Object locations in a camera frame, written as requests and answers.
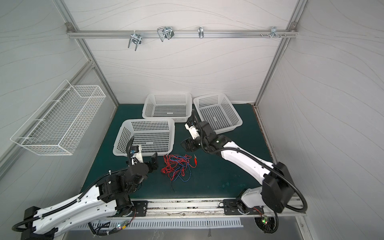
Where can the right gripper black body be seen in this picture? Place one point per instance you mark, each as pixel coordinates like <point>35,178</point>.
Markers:
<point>191,142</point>

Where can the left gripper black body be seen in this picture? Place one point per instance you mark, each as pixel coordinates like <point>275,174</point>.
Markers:
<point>151,168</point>

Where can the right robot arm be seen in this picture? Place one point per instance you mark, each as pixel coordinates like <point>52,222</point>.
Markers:
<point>277,190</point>

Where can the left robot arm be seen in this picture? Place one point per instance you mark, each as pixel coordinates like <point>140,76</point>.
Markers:
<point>108,196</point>

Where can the red alligator clip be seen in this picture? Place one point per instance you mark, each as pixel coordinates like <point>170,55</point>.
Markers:
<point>195,161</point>

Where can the white basket front left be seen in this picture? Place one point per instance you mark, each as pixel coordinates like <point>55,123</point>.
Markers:
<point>154,136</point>

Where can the white basket back middle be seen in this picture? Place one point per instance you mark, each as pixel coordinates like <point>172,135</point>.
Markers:
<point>175,106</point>

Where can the white basket back right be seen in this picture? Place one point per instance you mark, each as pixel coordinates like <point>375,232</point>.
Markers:
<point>218,111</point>

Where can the metal hook clamp middle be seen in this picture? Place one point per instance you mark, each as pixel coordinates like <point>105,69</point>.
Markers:
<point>166,32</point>

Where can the metal hook clamp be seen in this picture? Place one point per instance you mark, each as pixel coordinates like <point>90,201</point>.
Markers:
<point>273,34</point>
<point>166,32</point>
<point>135,40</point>

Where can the metal hook small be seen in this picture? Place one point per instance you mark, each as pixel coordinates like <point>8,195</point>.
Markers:
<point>201,32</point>

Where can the metal hook clamp left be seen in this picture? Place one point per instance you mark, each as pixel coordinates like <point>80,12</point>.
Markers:
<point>135,40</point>

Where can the metal hook clamp right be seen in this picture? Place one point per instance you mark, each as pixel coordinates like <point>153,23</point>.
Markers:
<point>273,34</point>

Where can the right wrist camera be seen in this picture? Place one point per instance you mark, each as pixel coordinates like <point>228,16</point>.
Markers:
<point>193,130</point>

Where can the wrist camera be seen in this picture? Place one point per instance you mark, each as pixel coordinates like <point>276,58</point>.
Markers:
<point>193,130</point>
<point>135,155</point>

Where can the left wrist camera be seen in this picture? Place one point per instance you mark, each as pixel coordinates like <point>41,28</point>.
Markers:
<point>135,155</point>

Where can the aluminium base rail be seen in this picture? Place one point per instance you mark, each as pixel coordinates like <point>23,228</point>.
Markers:
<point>195,208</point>

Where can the white vented cable duct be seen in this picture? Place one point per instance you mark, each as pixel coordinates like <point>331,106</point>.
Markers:
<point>191,223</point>

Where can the white wire wall basket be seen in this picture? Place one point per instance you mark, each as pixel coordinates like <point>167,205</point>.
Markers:
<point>58,125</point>

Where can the aluminium crossbar rail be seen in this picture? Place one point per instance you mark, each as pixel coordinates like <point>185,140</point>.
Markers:
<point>179,34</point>

